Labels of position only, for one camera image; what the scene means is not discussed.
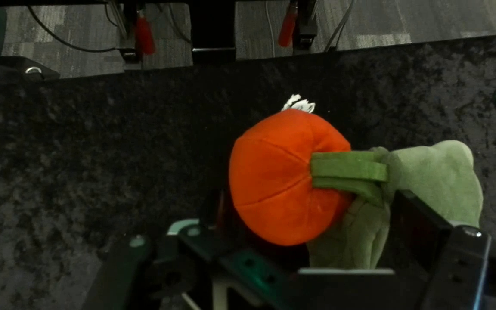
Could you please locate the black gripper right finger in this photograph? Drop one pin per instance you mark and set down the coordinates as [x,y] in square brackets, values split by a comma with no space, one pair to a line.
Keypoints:
[472,276]

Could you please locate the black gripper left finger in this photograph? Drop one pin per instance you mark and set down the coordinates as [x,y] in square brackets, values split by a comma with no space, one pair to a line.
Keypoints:
[155,269]

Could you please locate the orange plush radish green leaves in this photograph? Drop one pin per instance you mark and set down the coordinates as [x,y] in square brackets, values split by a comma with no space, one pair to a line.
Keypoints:
[276,178]

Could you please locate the black table cloth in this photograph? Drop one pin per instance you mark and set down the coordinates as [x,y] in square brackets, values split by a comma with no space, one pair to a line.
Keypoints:
[86,161]

